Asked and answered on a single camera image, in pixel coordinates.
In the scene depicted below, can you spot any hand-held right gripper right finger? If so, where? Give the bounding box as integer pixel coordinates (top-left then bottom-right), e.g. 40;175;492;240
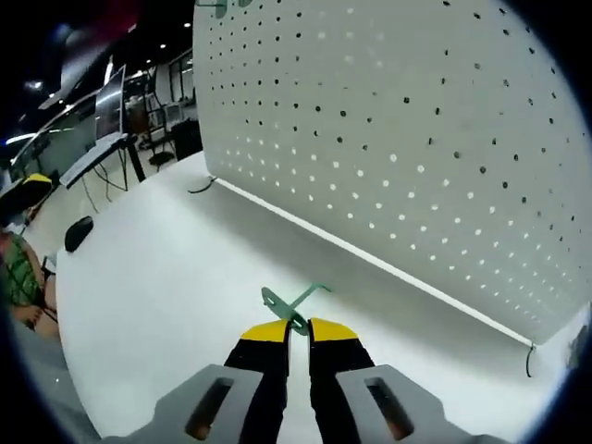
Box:
307;316;500;444

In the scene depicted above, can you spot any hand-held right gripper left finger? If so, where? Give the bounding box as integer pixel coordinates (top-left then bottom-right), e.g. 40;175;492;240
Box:
104;320;292;444

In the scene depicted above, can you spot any small metal hook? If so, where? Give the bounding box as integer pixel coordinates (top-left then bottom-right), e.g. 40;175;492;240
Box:
261;282;333;337

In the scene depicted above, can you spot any white perforated mounting plate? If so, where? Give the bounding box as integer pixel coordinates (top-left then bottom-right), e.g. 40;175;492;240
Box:
187;0;592;379

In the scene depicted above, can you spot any black computer mouse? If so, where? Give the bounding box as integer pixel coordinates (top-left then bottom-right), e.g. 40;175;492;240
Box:
64;215;95;253

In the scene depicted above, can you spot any green patterned clothing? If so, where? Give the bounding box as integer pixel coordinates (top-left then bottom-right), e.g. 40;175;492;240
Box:
0;230;45;309

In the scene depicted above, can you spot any computer monitor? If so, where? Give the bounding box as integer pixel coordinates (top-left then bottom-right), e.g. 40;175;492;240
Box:
94;64;127;140

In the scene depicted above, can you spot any black computer tower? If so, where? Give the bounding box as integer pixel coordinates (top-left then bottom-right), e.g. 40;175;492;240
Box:
173;122;203;162

